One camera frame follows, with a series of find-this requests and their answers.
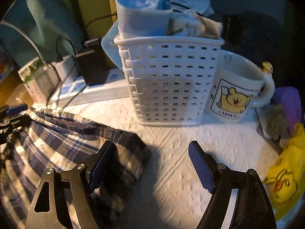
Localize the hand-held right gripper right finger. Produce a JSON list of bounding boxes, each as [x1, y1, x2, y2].
[[188, 140, 277, 229]]

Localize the grey furry item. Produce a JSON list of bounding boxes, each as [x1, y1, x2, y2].
[[257, 105, 290, 142]]

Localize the colourful snack bag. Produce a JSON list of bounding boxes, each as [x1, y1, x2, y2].
[[0, 50, 15, 80]]

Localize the yellow duck print bag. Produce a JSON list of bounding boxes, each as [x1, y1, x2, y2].
[[263, 123, 305, 221]]

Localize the white desk lamp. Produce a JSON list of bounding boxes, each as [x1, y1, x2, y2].
[[0, 20, 48, 67]]

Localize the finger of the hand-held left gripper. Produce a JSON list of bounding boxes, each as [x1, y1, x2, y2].
[[0, 116, 32, 146], [0, 103, 28, 118]]

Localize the black power adapter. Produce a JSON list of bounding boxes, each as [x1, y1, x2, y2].
[[76, 49, 110, 86]]

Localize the black charger cable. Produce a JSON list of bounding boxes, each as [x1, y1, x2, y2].
[[56, 14, 118, 64]]

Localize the green white carton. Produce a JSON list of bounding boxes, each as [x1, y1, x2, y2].
[[18, 57, 52, 103]]

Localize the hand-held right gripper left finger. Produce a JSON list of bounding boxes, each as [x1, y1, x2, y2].
[[25, 140, 118, 229]]

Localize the white embossed table cover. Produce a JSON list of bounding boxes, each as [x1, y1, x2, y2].
[[31, 97, 286, 229]]

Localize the crumpled packets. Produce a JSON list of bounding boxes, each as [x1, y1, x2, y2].
[[167, 10, 223, 40]]

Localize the white bear print mug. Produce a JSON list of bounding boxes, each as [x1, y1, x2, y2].
[[205, 50, 276, 124]]

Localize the plaid flannel shirt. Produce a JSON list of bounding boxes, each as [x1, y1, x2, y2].
[[0, 107, 153, 229]]

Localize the brown cardboard box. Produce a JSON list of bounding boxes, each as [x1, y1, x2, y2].
[[0, 76, 32, 106]]

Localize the white plastic woven basket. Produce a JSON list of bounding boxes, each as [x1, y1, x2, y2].
[[114, 36, 226, 127]]

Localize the white power strip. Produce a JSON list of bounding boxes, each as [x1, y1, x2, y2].
[[48, 68, 130, 108]]

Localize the yellow post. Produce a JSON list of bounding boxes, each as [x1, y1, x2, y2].
[[74, 0, 120, 41]]

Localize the pale blue plastic lid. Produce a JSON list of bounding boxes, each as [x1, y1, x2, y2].
[[101, 21, 125, 70]]

